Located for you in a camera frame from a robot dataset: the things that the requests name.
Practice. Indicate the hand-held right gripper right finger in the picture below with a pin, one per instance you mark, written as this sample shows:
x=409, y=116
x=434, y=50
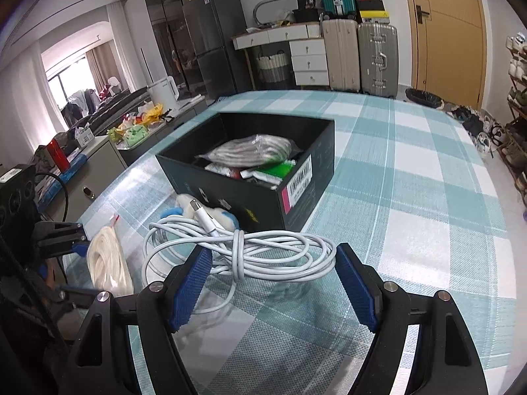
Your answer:
x=358, y=296

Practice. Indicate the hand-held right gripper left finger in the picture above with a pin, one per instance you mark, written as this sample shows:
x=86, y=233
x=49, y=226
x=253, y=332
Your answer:
x=189, y=292

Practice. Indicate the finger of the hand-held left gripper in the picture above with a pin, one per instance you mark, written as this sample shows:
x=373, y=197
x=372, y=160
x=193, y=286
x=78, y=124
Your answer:
x=57, y=234
x=66, y=296

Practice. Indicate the black cardboard box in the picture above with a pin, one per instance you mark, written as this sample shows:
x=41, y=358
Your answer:
x=247, y=210

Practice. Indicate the red white packet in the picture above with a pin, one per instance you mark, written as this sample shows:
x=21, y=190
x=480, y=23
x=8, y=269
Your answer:
x=222, y=168

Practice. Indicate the green packet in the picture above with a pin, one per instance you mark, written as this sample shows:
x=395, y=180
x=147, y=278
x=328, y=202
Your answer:
x=276, y=169

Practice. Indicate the red box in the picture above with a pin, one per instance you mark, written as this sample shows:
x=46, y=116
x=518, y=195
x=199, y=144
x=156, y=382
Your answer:
x=57, y=154

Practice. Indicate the white drawer cabinet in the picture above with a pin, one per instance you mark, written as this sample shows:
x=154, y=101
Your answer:
x=99, y=164

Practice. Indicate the blue white plush item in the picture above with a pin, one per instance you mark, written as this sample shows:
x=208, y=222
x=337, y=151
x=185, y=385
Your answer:
x=222, y=216

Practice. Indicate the teal checked tablecloth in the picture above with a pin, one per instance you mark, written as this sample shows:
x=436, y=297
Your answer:
x=411, y=222

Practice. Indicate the small white labelled box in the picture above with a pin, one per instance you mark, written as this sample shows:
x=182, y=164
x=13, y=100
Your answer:
x=85, y=136

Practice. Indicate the green packaged item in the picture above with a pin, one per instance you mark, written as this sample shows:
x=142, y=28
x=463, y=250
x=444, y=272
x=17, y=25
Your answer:
x=134, y=135

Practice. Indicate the pile of clothes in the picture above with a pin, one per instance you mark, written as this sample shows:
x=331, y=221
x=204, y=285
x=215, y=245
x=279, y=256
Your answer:
x=80, y=103

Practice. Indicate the black sofa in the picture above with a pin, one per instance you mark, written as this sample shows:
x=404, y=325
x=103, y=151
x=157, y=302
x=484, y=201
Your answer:
x=115, y=103

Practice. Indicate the yellow plastic bag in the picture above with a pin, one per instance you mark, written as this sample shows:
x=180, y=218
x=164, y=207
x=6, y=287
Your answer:
x=150, y=113

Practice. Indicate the brown curtain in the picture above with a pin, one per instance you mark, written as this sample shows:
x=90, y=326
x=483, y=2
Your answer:
x=99, y=66

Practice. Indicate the white kettle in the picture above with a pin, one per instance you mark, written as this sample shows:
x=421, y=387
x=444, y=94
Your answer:
x=164, y=92

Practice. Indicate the pile of loose shoes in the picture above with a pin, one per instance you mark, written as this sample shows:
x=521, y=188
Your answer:
x=473, y=125

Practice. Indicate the black trash bag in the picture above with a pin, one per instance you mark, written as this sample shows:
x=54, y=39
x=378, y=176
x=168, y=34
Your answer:
x=422, y=96

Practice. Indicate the wooden shoe rack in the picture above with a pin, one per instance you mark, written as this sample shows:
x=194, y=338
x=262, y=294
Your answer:
x=514, y=131

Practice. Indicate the grey white laundry basket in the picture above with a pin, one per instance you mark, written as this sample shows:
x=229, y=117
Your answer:
x=274, y=70

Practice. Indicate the silver suitcase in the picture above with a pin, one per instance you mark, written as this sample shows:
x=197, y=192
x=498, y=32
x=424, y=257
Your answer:
x=376, y=57

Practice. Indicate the grey refrigerator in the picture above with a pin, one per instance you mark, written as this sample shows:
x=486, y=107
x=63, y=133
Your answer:
x=214, y=49

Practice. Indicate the dark glass cabinet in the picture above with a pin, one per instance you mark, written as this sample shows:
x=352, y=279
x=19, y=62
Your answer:
x=164, y=16

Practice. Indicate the beige suitcase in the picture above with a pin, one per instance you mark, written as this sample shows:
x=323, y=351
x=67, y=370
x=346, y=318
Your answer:
x=339, y=53

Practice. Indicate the white desk with drawers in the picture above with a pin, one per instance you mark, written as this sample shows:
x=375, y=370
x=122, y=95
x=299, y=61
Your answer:
x=308, y=55

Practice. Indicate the wooden door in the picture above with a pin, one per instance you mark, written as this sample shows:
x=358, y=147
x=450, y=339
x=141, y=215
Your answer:
x=448, y=49

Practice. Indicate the rows of assorted shoes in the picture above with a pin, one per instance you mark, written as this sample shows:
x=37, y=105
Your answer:
x=516, y=70

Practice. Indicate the yellow black shoe box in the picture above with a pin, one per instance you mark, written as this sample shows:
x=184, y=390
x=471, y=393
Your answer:
x=374, y=17

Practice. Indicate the black gift bag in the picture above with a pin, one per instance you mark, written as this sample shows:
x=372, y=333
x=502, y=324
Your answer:
x=306, y=2

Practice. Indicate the oval grey frame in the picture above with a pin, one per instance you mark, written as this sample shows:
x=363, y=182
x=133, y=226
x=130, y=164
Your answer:
x=267, y=2

